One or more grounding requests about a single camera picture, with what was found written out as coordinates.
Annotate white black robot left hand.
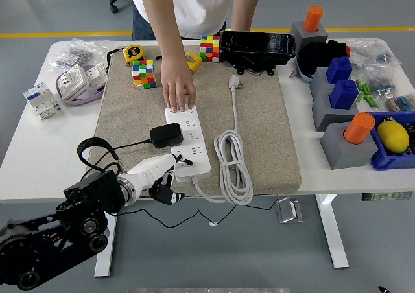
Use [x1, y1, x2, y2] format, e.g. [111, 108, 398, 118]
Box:
[128, 153, 195, 205]

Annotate person's right hand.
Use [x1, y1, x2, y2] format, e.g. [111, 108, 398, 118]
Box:
[160, 54, 198, 113]

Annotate black plug adapter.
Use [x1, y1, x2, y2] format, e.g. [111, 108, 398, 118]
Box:
[150, 122, 184, 149]

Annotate white power strip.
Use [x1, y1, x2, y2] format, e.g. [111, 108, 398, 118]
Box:
[164, 106, 211, 183]

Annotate thin black adapter cord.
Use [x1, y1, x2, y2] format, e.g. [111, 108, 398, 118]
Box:
[112, 139, 288, 229]

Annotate yellow tape measure silver clip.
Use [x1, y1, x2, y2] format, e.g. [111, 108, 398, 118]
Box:
[184, 52, 204, 75]

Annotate multicolour puzzle cube tower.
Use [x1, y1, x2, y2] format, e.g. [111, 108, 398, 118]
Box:
[132, 59, 157, 91]
[199, 34, 221, 63]

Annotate yellow tape measure black label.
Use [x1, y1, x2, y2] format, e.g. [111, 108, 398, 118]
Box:
[122, 44, 146, 64]

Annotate white table leg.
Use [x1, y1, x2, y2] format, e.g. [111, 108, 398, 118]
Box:
[316, 194, 350, 270]
[93, 208, 121, 278]

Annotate person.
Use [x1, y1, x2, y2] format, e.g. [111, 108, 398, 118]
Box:
[129, 0, 236, 41]

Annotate black plastic-wrapped device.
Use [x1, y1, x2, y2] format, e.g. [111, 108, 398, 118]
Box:
[219, 30, 298, 76]

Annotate table control panel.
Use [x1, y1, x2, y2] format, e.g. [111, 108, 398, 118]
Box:
[361, 191, 412, 202]

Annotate grey-brown mat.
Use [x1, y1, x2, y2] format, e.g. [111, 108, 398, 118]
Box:
[82, 45, 302, 200]

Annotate purple tray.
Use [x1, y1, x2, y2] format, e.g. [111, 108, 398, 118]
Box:
[55, 64, 108, 108]

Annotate white socket panel round holes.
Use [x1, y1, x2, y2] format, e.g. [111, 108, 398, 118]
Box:
[58, 64, 90, 100]

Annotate clear bag grey screws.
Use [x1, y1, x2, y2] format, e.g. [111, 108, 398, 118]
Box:
[47, 37, 114, 70]

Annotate blue plastic bin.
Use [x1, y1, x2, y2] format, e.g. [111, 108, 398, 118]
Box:
[364, 111, 415, 172]

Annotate light blue round base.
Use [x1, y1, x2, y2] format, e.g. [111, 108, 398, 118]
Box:
[296, 58, 314, 84]

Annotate white circuit breaker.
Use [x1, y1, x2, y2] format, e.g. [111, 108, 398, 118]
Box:
[21, 82, 63, 121]

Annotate black cloth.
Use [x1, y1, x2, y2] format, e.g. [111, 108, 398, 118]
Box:
[296, 39, 350, 80]

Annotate grey peg holder block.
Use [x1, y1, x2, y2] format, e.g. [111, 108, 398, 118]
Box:
[320, 121, 379, 170]
[311, 85, 360, 133]
[309, 67, 337, 95]
[290, 21, 329, 51]

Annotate orange cylinder peg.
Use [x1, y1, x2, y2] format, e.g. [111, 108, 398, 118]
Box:
[303, 6, 324, 33]
[343, 112, 376, 145]

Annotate yellow lemon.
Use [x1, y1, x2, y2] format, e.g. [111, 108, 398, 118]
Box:
[376, 120, 410, 154]

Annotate blue square peg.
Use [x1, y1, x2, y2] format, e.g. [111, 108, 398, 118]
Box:
[329, 78, 360, 110]
[326, 56, 353, 85]

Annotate clear bag of resistors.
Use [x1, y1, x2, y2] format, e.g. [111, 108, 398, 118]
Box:
[384, 93, 415, 112]

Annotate large clear parts bag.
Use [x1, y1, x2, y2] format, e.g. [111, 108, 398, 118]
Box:
[348, 37, 403, 76]

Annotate clear bag blue connectors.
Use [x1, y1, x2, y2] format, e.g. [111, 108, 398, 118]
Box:
[368, 74, 398, 96]

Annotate white power strip cable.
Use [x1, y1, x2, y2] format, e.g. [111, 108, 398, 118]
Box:
[191, 74, 254, 206]

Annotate white wall socket panel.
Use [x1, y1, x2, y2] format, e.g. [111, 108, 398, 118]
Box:
[84, 62, 108, 89]

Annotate silver metal bracket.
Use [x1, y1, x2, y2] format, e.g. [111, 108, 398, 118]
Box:
[275, 197, 304, 224]

